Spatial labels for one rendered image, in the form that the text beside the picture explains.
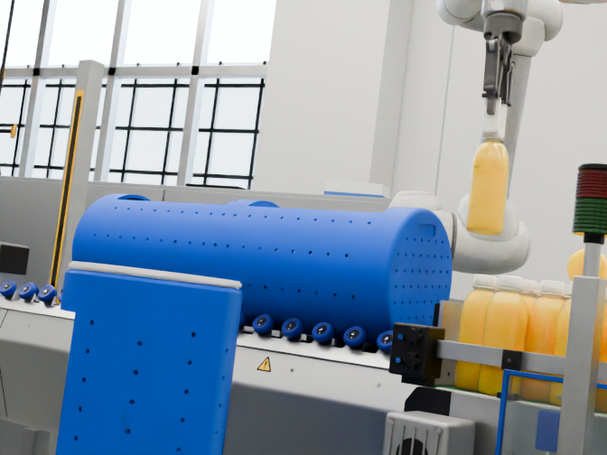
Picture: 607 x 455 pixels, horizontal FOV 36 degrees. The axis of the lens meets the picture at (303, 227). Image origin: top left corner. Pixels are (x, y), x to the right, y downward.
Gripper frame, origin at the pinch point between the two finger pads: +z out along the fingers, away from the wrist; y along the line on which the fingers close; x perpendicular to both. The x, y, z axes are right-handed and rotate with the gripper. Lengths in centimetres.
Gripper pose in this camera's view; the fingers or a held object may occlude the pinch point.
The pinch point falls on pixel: (494, 119)
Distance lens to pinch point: 189.1
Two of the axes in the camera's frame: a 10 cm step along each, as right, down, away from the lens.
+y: -4.5, -1.8, -8.7
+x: 8.8, 0.4, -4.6
